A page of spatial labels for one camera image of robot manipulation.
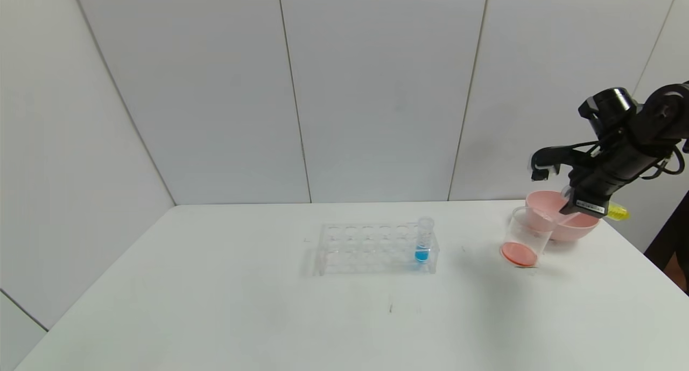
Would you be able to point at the yellow pigment test tube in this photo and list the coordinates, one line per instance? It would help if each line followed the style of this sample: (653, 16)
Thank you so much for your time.
(618, 211)

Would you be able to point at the clear glass beaker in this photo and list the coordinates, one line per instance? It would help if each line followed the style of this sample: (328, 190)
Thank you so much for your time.
(519, 252)

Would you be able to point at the white grey wrist camera box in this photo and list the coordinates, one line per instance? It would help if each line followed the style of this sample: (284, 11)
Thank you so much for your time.
(543, 161)

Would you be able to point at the pink bowl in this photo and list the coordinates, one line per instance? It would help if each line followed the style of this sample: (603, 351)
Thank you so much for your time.
(578, 228)

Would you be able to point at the clear acrylic test tube rack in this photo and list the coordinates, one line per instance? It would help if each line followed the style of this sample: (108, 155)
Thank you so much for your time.
(371, 252)

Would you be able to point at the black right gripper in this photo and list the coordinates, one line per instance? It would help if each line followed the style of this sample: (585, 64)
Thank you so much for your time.
(591, 204)

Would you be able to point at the dark brown background object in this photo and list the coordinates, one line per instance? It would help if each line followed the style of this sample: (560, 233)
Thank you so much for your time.
(673, 247)

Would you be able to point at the blue pigment test tube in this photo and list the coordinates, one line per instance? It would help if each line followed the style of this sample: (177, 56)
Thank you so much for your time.
(421, 255)

